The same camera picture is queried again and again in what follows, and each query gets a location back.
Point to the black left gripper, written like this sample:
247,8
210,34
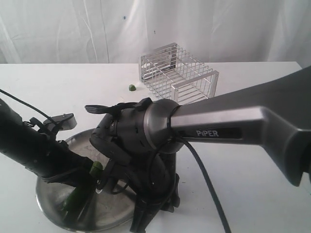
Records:
67,167

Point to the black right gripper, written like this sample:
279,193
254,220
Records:
154,179

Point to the round stainless steel plate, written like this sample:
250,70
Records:
85,209

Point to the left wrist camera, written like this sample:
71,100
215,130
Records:
62,122

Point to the white backdrop curtain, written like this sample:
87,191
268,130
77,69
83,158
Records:
120,31

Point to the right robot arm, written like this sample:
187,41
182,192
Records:
141,139

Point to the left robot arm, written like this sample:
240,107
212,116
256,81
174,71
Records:
22,143

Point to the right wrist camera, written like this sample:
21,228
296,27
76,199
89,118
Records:
107,181

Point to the cucumber end piece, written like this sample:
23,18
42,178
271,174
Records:
132,87

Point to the wire metal utensil rack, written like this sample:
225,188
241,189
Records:
170,72

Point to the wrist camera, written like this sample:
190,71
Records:
107,181
62,122

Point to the green cucumber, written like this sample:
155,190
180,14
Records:
79,197

